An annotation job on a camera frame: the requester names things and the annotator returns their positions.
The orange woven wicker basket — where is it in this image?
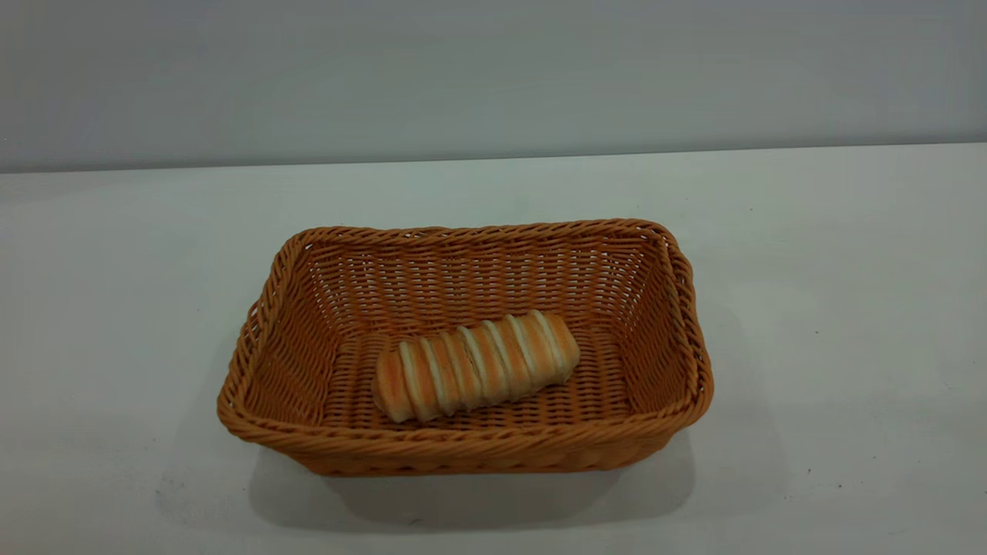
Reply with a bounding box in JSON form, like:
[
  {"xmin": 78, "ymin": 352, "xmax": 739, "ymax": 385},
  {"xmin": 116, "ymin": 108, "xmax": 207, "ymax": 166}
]
[{"xmin": 216, "ymin": 218, "xmax": 715, "ymax": 476}]

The striped long bread roll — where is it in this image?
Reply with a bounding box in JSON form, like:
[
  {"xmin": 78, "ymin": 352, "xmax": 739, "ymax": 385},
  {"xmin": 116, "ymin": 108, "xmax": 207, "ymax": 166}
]
[{"xmin": 372, "ymin": 310, "xmax": 581, "ymax": 424}]

